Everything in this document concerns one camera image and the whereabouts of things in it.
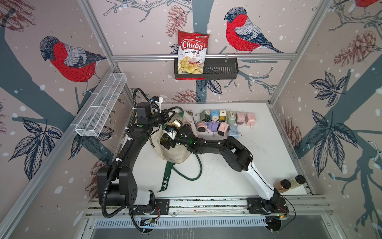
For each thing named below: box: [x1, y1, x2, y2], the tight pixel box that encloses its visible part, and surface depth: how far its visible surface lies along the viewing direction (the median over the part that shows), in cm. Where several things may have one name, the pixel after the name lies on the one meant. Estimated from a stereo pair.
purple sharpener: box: [207, 120, 221, 132], surface depth 102 cm
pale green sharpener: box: [227, 108, 236, 125], surface depth 106 cm
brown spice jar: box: [273, 179, 292, 194], surface depth 74 cm
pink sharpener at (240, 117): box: [235, 111, 246, 125], surface depth 106 cm
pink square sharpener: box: [245, 112, 257, 129], surface depth 105 cm
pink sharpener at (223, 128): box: [217, 121, 230, 137], surface depth 100 cm
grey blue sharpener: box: [229, 125, 239, 139], surface depth 100 cm
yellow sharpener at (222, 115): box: [218, 109, 227, 121], surface depth 108 cm
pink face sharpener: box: [196, 120, 208, 133], surface depth 102 cm
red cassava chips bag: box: [175, 30, 210, 81], surface depth 86 cm
